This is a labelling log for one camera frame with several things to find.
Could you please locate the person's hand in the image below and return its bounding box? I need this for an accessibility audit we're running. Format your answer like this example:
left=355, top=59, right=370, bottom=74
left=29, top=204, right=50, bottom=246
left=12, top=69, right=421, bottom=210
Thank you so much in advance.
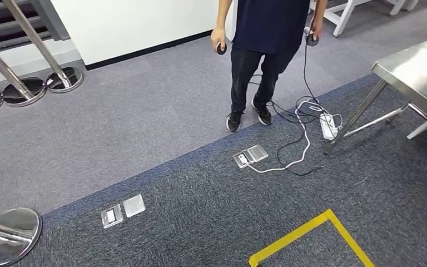
left=310, top=17, right=324, bottom=39
left=210, top=26, right=227, bottom=53

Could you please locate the stainless steel workbench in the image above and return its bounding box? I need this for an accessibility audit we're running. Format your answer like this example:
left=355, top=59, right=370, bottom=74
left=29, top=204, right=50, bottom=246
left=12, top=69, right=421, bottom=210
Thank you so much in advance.
left=324, top=31, right=427, bottom=156

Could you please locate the person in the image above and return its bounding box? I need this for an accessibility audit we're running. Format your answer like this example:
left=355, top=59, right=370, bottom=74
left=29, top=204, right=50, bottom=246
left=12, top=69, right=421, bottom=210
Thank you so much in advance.
left=210, top=0, right=329, bottom=133

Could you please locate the white power strip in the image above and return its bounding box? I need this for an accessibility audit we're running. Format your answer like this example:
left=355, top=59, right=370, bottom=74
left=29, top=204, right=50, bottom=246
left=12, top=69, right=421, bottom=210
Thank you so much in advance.
left=319, top=113, right=339, bottom=141

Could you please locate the open silver floor outlet box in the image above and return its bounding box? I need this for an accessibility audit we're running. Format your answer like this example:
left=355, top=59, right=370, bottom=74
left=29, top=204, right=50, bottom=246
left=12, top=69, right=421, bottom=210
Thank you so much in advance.
left=232, top=144, right=270, bottom=170
left=100, top=204, right=125, bottom=230

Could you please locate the grey metal stair railing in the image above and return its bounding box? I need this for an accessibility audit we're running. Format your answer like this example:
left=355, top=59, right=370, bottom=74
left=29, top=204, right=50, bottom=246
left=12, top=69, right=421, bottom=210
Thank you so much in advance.
left=0, top=0, right=71, bottom=53

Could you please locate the white frame table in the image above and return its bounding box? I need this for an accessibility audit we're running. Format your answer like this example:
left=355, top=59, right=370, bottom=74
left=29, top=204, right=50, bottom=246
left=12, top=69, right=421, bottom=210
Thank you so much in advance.
left=309, top=0, right=419, bottom=38

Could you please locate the white floor cable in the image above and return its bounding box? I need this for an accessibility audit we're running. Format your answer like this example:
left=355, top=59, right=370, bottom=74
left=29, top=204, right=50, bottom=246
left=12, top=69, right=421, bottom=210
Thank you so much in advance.
left=245, top=99, right=344, bottom=175

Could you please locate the black floor cable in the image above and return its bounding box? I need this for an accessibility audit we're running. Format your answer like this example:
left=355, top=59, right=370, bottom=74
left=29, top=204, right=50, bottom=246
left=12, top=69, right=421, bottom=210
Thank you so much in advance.
left=248, top=37, right=342, bottom=177

